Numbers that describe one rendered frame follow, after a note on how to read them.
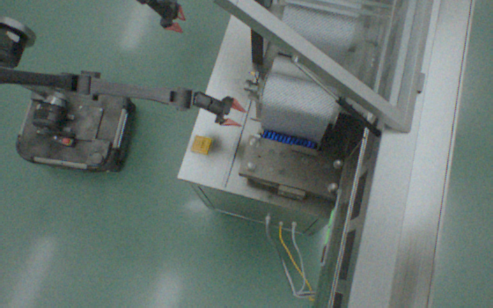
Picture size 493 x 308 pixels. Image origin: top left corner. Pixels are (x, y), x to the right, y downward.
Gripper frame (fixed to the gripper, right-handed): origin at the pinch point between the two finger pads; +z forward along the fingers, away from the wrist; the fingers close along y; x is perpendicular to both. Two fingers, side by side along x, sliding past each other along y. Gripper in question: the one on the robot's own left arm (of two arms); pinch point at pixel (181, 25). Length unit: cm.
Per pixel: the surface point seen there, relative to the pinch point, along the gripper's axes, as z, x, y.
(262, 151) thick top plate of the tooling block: 22, -35, -50
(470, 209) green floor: 174, -94, -39
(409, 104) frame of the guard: -17, -97, -53
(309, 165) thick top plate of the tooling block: 31, -51, -53
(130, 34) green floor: 58, 111, 52
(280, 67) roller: 6, -48, -24
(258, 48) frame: 17.6, -28.7, -6.2
